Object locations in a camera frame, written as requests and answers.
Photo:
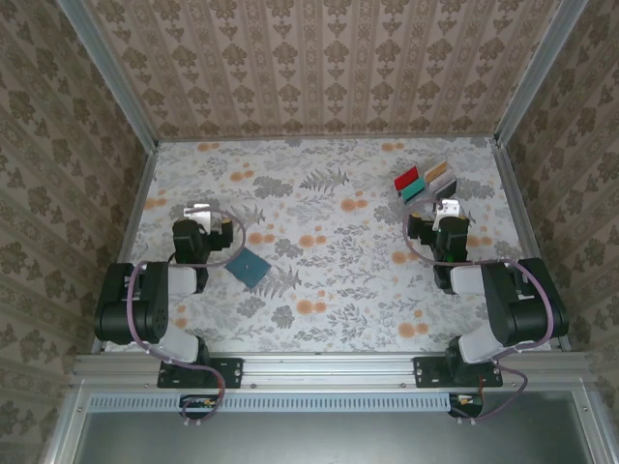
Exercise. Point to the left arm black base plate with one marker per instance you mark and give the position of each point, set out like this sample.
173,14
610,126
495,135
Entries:
232,372

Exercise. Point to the right aluminium side rail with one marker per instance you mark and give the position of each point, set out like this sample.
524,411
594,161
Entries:
521,217

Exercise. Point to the gold credit card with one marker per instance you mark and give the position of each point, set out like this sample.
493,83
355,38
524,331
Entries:
437,170

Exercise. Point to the left aluminium side rail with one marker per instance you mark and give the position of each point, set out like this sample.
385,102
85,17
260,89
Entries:
133,222

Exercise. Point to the right black connector box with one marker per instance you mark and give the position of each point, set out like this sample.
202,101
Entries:
471,408

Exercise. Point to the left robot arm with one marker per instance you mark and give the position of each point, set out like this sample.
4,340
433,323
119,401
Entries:
145,309

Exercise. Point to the teal credit card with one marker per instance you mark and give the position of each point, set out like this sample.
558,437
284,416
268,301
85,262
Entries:
414,191

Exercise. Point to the left aluminium corner post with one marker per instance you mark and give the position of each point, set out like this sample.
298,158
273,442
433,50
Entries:
109,77

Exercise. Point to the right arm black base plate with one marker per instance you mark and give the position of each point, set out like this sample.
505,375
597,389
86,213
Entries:
425,372

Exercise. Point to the white credit card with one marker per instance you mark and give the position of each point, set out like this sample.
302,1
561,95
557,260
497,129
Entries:
442,184

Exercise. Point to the aluminium side rail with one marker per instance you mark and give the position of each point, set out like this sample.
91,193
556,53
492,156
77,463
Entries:
521,217
133,222

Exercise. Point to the aluminium front rail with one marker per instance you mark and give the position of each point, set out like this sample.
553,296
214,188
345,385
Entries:
329,369

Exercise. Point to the left black connector box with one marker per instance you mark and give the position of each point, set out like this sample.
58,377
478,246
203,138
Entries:
193,408

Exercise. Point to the black connector box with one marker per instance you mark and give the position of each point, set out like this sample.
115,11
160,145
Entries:
471,408
193,408

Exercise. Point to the blue card holder wallet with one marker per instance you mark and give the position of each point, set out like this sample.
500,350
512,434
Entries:
247,267

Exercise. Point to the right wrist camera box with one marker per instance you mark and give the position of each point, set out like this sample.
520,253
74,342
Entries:
450,210

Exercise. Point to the aluminium corner post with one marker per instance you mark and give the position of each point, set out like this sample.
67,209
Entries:
541,72
109,77

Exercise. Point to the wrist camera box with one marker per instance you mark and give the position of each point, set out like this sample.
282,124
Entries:
450,210
197,216

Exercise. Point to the clear acrylic card stand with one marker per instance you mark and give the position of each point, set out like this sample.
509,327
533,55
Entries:
454,174

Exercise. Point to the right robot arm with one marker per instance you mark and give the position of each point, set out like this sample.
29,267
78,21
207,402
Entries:
522,309

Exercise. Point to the grey metal panel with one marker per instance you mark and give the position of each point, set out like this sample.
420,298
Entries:
338,440

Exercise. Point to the aluminium back rail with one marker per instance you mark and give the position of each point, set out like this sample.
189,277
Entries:
329,138

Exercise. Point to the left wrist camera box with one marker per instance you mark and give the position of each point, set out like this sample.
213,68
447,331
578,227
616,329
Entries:
197,216

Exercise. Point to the right aluminium corner post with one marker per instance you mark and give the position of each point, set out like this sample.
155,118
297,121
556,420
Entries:
541,72

